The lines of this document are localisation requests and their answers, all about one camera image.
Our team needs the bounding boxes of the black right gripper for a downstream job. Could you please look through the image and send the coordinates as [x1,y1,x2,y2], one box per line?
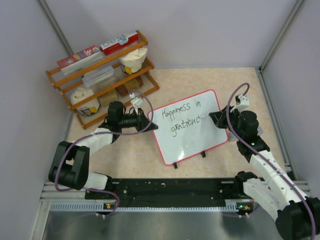
[209,105,244,140]

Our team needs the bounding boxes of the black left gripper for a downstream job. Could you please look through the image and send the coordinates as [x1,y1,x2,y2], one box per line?
[118,108,158,133]

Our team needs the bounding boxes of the pink framed whiteboard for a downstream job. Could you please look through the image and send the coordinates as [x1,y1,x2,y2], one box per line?
[147,89,229,166]

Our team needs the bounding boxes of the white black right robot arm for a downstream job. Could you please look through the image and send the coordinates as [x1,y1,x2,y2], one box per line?
[209,107,320,240]

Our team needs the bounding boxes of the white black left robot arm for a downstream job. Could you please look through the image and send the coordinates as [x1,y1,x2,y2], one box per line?
[48,101,159,199]

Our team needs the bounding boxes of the brown block right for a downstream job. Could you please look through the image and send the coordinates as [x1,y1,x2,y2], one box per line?
[116,76,144,97]

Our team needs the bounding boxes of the tan block left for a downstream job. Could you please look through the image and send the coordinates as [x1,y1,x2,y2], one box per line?
[98,89,119,107]

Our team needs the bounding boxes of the orange wooden shelf rack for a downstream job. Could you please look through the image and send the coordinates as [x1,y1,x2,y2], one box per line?
[45,30,160,129]

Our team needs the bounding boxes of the white bag lower shelf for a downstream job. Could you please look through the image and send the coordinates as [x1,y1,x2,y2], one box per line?
[70,87,100,117]

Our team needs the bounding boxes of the white bag shelf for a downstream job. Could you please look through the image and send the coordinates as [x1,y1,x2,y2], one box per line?
[70,87,100,117]
[119,47,148,75]

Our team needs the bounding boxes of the white bag upper shelf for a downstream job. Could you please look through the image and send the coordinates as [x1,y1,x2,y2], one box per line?
[119,47,148,75]

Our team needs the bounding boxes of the clear plastic box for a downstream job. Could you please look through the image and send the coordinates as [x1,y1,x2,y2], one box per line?
[81,66,114,88]

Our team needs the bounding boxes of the red foil box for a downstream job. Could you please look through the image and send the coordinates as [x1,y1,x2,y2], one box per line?
[99,31,139,56]

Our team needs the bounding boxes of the red white wrap box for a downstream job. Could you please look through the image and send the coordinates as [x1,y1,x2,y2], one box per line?
[56,45,103,76]

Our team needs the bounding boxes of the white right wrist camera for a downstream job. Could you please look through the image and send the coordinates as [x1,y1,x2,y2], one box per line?
[233,94,250,112]

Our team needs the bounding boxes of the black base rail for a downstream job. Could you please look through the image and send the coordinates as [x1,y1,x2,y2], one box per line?
[84,177,253,208]

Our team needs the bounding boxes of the grey slotted cable duct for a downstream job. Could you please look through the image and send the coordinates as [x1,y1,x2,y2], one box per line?
[50,200,253,213]

